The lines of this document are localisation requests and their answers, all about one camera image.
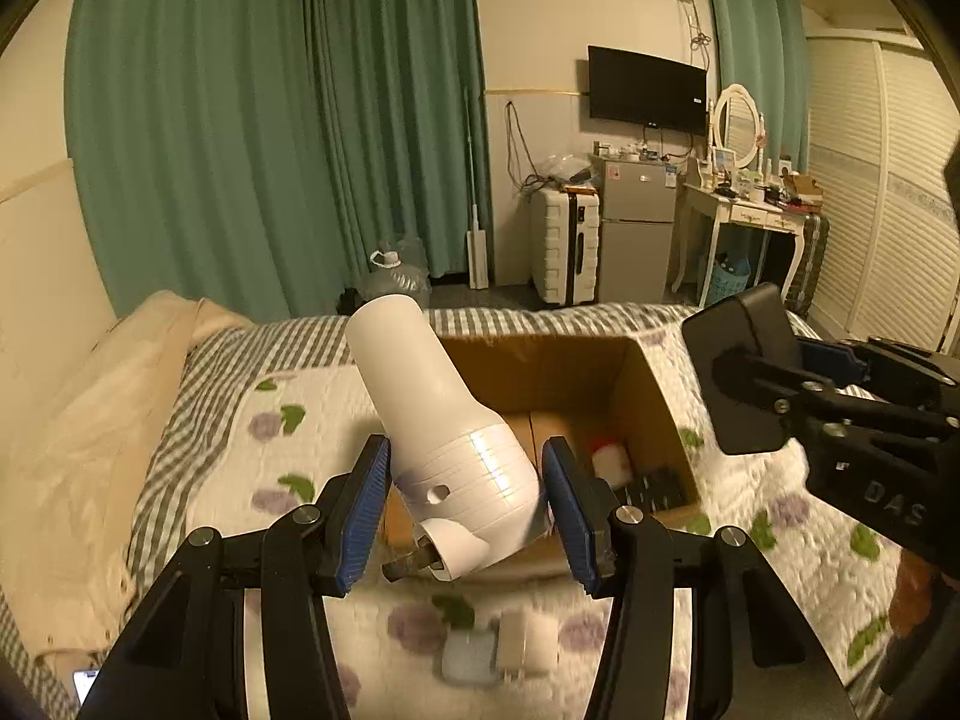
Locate white cylindrical appliance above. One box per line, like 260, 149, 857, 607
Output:
346, 292, 542, 584

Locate white suitcase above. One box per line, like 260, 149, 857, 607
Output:
530, 187, 602, 308

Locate narrow green curtain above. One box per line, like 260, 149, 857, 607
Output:
697, 0, 809, 175

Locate clear plastic bag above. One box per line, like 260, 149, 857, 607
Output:
535, 153, 595, 193

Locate black wall cable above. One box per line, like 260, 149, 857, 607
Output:
503, 99, 527, 190

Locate black wall television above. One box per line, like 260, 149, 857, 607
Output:
587, 45, 710, 135

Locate smartphone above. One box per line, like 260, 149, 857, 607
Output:
72, 667, 107, 715

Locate beige pillow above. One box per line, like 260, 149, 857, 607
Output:
0, 292, 252, 657

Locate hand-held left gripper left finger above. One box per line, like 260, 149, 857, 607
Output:
97, 435, 395, 720

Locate blue plastic basket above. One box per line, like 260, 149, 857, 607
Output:
708, 250, 754, 298

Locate white oval mirror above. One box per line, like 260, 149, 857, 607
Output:
708, 82, 763, 170

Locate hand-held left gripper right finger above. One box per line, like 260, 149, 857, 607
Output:
540, 435, 856, 720

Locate grey small fridge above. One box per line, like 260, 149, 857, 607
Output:
588, 153, 679, 305

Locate white bottle with red cap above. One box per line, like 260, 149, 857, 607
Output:
589, 435, 632, 490

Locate light blue small case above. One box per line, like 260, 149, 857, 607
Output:
441, 630, 500, 688

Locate floral white quilt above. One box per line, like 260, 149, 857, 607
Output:
184, 306, 927, 720

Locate white flat mop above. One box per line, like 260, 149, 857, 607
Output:
460, 86, 493, 290

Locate white charger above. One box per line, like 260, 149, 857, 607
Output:
496, 610, 558, 683

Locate brown cardboard box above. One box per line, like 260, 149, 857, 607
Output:
379, 330, 702, 584

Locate black ribbed flat item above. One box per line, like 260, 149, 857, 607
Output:
615, 465, 691, 515

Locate wide green curtain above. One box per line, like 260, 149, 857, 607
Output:
66, 0, 320, 322

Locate white louvred wardrobe doors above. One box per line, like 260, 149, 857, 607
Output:
805, 28, 960, 355

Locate clear plastic water jug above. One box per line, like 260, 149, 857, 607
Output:
355, 236, 433, 310

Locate white dressing table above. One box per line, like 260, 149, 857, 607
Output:
669, 178, 809, 302

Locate dark green suitcase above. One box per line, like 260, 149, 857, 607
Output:
782, 213, 831, 317

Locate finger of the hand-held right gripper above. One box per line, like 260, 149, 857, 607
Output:
711, 349, 848, 430
795, 336, 960, 410

